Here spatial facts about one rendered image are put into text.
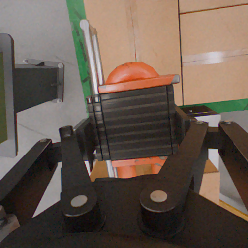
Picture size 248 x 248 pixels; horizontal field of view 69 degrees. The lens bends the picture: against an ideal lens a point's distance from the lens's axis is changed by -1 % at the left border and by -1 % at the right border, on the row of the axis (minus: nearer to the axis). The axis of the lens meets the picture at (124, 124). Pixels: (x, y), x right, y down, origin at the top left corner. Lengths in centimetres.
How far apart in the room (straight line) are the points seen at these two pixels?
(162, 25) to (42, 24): 98
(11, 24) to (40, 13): 25
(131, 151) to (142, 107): 5
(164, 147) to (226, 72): 81
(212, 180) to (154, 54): 57
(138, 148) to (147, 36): 75
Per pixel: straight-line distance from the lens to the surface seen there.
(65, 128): 16
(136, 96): 17
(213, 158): 100
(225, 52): 96
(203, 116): 89
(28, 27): 167
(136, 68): 18
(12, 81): 83
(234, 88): 99
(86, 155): 17
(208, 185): 62
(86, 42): 18
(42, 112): 166
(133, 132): 18
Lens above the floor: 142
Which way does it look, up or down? 73 degrees down
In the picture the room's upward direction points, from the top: 166 degrees counter-clockwise
